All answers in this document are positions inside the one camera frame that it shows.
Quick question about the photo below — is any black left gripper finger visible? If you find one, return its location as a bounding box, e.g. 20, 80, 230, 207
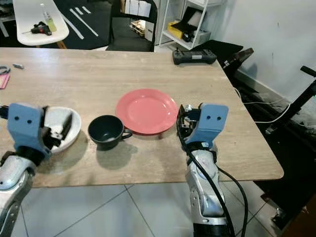
57, 113, 75, 140

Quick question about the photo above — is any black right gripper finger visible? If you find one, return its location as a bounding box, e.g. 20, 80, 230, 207
177, 105, 188, 141

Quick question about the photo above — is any white bowl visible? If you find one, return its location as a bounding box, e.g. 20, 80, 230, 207
42, 106, 82, 154

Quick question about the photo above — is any dark blue-grey cup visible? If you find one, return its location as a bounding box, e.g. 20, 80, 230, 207
88, 115, 133, 151

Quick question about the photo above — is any pink round plate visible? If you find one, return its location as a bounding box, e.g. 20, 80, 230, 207
115, 88, 179, 135

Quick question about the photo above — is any black handheld controller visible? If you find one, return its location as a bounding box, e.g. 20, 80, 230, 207
172, 48, 218, 66

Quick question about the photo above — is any light wooden table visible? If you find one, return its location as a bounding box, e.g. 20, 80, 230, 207
0, 48, 284, 188

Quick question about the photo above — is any pink booklet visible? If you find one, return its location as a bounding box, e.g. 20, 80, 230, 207
0, 73, 10, 90

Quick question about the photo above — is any black brown case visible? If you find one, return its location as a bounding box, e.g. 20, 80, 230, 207
222, 47, 255, 70

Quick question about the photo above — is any yellow box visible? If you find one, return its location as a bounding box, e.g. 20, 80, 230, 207
167, 20, 189, 39

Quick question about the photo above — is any black red power drill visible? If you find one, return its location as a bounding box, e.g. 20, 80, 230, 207
22, 22, 52, 36

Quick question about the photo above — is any black upright stand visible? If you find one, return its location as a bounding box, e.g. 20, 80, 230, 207
267, 65, 316, 134

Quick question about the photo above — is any white shelf unit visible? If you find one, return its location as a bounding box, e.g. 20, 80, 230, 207
156, 0, 215, 49

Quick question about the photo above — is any clear yellow bottle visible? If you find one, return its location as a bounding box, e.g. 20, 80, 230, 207
40, 4, 57, 33

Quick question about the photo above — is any white plastic chair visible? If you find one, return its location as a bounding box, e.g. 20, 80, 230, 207
12, 0, 70, 47

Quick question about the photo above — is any box with white papers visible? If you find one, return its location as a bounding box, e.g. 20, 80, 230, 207
122, 0, 154, 16

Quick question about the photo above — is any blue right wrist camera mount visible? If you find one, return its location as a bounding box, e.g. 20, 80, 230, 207
189, 103, 229, 149

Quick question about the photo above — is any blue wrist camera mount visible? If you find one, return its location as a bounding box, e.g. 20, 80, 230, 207
189, 103, 229, 149
7, 103, 47, 154

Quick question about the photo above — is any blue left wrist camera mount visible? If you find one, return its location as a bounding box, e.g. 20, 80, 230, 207
7, 103, 47, 154

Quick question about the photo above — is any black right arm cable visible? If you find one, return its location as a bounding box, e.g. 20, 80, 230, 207
185, 148, 250, 237

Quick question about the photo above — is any white floor cable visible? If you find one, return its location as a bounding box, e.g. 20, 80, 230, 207
232, 86, 294, 124

